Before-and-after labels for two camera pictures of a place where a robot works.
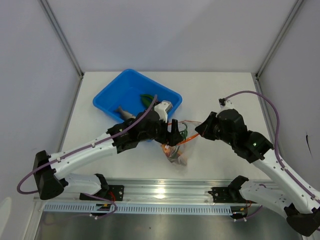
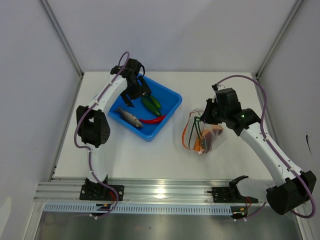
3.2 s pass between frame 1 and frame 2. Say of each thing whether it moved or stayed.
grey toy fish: stayed
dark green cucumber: stayed
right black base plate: stayed
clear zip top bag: moved
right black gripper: moved
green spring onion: moved
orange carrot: moved
